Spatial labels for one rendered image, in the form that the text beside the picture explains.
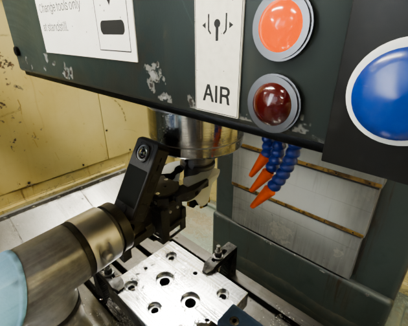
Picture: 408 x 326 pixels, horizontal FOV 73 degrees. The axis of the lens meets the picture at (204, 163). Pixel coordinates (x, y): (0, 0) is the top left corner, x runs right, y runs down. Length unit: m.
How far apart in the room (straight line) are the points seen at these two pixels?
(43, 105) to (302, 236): 1.17
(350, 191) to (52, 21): 0.77
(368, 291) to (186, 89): 0.96
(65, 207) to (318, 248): 1.14
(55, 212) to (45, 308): 1.16
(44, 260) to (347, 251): 0.82
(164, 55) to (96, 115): 1.34
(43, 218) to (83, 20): 1.28
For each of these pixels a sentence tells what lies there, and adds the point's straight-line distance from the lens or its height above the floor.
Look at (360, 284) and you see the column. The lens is 1.07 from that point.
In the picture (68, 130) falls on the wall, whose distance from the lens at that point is 1.47.
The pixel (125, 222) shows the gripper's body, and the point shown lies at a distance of 0.37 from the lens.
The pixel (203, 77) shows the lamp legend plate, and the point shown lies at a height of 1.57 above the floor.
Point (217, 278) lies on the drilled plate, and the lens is 0.81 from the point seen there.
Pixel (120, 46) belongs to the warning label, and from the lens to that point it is 0.22.
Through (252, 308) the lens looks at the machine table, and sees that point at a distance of 0.88.
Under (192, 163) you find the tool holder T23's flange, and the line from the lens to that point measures 0.47.
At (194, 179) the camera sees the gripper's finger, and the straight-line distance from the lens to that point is 0.45.
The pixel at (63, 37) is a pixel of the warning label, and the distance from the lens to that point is 0.30.
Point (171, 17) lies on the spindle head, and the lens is 0.18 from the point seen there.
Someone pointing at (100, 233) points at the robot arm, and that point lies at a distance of 0.36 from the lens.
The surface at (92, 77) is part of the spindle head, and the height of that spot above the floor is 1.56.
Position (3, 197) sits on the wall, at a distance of 1.48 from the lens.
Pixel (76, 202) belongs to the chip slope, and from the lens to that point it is 1.53.
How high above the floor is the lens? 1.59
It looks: 25 degrees down
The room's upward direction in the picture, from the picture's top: straight up
